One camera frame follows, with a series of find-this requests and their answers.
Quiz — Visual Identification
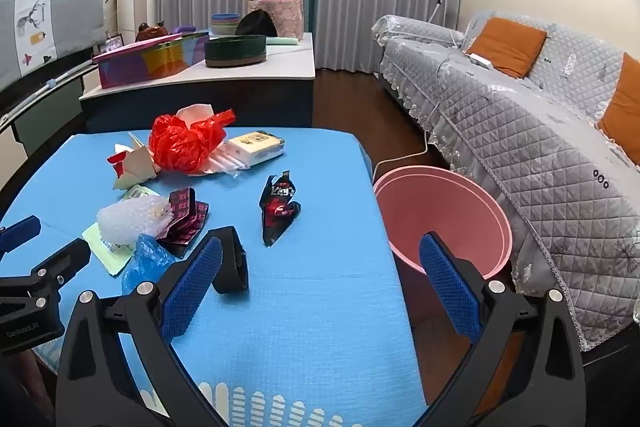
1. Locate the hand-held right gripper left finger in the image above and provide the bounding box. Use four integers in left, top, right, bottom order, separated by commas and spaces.
55, 237, 236, 427

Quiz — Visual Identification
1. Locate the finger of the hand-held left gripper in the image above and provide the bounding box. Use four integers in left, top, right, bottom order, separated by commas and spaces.
0, 216, 42, 260
27, 238, 92, 308

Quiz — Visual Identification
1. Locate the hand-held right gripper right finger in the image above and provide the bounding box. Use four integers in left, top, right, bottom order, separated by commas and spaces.
415, 232, 586, 427

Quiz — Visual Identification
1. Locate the light green paper packet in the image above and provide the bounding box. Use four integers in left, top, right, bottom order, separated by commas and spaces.
81, 184, 161, 278

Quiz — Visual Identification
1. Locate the black tape roll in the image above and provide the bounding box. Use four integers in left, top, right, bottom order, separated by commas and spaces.
207, 226, 249, 295

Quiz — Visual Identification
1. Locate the blue plastic bag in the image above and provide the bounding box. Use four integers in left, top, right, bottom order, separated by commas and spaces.
121, 234, 177, 295

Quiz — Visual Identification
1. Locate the dark red patterned wrapper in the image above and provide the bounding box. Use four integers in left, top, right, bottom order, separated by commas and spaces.
157, 187, 210, 258

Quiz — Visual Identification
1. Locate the pink plastic bin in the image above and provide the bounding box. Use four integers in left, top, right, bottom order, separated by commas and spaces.
372, 165, 513, 333

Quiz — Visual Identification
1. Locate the white bubble wrap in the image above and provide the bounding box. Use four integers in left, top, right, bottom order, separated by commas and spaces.
96, 195, 173, 244

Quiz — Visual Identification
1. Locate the black red snack wrapper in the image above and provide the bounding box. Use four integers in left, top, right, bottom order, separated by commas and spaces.
258, 170, 302, 249

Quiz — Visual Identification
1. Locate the white red paper box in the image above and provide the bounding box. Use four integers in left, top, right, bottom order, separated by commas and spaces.
106, 132, 162, 192

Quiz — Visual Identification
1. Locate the clear plastic wrapper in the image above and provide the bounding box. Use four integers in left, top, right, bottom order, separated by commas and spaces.
192, 146, 251, 178

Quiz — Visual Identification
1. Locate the red plastic bag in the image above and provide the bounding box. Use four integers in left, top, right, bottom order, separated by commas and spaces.
148, 108, 236, 174

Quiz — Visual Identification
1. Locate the pink cup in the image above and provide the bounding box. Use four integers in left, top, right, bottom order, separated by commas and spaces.
177, 103, 217, 122

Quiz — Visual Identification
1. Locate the blue table mat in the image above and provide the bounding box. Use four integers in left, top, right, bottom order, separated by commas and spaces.
0, 127, 431, 427

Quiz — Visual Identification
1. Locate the dark television cabinet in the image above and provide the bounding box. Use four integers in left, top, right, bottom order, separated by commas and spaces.
0, 57, 101, 188

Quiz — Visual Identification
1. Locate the white stick with blue grip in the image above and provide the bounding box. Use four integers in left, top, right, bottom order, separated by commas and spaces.
0, 62, 96, 120

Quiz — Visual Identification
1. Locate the grey quilted covered sofa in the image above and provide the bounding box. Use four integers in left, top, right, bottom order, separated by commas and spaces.
372, 11, 640, 353

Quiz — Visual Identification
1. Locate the colourful rectangular box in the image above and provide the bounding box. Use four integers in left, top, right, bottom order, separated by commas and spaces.
91, 32, 211, 90

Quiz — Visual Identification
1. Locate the grey covered television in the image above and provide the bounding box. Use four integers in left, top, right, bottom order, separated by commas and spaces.
0, 0, 107, 80

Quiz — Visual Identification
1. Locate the white top coffee table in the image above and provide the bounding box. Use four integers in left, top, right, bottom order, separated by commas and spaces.
79, 32, 317, 132

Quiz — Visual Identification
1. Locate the dark brown ornament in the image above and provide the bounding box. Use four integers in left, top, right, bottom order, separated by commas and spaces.
135, 21, 169, 42

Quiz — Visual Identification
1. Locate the dark green round bowl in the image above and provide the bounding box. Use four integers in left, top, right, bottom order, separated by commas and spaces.
204, 34, 268, 68

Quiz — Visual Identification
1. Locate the orange cushion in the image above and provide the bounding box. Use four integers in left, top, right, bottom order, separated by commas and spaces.
467, 17, 548, 79
596, 52, 640, 165

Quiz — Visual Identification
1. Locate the stack of coloured bowls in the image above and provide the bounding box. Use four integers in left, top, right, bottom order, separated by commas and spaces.
210, 12, 243, 38

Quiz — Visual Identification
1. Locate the black bowl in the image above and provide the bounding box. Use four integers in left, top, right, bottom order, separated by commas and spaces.
235, 9, 277, 38

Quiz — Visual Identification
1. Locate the pink patterned bag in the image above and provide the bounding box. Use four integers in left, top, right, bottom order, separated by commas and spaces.
247, 0, 305, 42

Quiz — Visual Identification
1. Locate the white cable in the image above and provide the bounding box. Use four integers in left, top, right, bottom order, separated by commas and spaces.
372, 99, 441, 180

